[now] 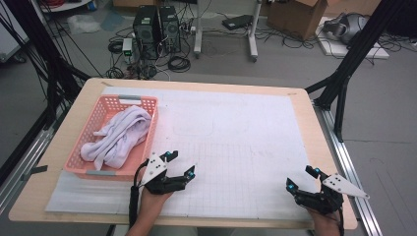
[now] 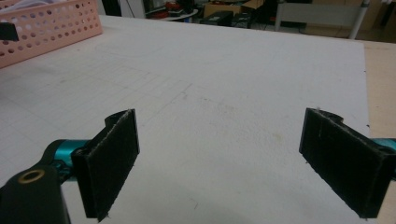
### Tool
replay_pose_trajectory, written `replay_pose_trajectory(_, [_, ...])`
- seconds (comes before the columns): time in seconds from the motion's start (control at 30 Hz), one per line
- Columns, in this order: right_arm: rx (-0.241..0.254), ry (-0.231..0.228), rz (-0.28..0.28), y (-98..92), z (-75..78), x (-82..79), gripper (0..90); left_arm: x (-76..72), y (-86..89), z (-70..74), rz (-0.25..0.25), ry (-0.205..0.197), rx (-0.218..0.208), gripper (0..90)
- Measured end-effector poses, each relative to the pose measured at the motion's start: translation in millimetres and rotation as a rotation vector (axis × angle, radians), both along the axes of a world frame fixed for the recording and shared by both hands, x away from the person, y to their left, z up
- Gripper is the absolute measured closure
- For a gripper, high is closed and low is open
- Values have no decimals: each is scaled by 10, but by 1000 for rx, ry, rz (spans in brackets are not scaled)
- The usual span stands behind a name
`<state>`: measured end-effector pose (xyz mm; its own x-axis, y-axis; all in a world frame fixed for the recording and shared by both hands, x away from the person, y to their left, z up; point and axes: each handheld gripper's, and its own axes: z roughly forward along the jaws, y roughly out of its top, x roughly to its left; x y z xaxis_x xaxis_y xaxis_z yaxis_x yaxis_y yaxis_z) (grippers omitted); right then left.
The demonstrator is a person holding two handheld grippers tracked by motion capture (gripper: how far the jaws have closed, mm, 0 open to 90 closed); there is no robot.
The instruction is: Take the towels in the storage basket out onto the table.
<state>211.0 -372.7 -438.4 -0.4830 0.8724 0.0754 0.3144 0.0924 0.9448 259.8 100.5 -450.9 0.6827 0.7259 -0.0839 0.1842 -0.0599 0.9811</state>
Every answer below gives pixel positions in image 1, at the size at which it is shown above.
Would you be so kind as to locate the black computer tower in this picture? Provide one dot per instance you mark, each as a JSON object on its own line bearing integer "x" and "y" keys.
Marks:
{"x": 146, "y": 32}
{"x": 170, "y": 31}

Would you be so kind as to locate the white foam board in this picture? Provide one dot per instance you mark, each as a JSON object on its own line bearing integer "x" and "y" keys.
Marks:
{"x": 331, "y": 49}

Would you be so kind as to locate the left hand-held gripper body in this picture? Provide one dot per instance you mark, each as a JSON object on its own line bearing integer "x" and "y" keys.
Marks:
{"x": 154, "y": 168}

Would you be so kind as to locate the teal floor sheet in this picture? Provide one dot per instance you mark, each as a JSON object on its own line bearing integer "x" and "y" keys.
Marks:
{"x": 112, "y": 20}

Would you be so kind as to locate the grey cabinet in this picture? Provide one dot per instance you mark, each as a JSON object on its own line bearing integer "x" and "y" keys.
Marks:
{"x": 8, "y": 42}

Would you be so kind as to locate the aluminium rail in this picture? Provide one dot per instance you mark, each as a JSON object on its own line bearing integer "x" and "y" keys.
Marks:
{"x": 369, "y": 223}
{"x": 37, "y": 147}

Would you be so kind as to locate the grey rounded device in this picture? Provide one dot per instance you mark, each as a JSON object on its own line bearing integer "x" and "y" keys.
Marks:
{"x": 347, "y": 28}

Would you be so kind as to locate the grey rail bracket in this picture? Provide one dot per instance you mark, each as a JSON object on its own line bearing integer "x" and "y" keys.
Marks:
{"x": 36, "y": 171}

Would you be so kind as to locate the flat brown cardboard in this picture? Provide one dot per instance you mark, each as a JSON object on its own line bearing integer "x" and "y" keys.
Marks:
{"x": 354, "y": 6}

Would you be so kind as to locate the wooden table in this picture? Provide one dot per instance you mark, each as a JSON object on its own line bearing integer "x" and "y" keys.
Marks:
{"x": 65, "y": 137}

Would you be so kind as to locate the open cardboard box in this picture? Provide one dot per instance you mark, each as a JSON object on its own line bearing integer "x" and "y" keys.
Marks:
{"x": 295, "y": 16}

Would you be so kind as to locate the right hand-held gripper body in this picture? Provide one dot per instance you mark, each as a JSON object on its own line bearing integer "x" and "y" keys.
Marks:
{"x": 323, "y": 201}

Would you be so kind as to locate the person's left hand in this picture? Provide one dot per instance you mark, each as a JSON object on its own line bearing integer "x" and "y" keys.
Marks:
{"x": 150, "y": 206}

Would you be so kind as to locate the clear plastic bag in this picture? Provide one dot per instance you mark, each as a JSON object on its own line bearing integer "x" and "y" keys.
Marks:
{"x": 83, "y": 23}

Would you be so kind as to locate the black frame strut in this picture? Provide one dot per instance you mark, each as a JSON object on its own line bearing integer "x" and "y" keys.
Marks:
{"x": 42, "y": 42}
{"x": 362, "y": 42}

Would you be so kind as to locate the white power adapter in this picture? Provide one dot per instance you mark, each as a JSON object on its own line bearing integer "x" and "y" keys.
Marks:
{"x": 127, "y": 46}

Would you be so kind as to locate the lilac printed cloth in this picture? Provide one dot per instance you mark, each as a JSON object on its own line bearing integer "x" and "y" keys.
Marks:
{"x": 121, "y": 137}

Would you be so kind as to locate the white round table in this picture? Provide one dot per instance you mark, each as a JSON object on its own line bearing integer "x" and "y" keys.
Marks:
{"x": 65, "y": 6}

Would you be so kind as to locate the white grid mat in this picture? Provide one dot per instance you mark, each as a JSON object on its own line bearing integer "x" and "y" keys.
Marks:
{"x": 229, "y": 147}

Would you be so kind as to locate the black flat device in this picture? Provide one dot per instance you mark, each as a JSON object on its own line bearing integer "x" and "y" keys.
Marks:
{"x": 236, "y": 21}

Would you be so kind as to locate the pink plastic basket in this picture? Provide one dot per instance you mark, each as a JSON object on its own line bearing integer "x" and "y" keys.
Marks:
{"x": 98, "y": 114}

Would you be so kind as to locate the white metal stand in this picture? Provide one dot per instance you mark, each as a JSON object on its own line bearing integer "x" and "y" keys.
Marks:
{"x": 197, "y": 39}

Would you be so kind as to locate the person's right hand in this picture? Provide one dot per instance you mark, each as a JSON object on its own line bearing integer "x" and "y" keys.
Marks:
{"x": 324, "y": 226}

